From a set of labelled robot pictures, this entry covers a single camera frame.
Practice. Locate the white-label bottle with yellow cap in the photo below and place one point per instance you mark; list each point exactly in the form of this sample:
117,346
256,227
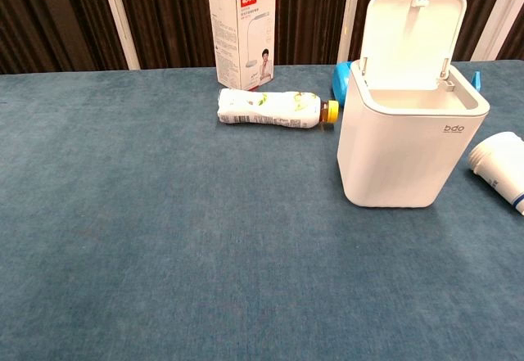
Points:
266,109

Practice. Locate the white jar with blue stripe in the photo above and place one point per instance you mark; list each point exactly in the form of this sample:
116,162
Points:
503,164

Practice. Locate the white trash bin lid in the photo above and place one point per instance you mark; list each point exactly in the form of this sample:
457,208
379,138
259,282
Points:
389,152

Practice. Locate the white lamp carton box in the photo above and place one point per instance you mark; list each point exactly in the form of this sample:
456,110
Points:
241,29

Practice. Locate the dark brown pleated curtain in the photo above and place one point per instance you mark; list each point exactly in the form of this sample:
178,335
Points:
172,17

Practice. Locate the white frame post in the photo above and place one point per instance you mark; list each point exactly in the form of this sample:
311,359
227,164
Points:
118,21
348,9
497,25

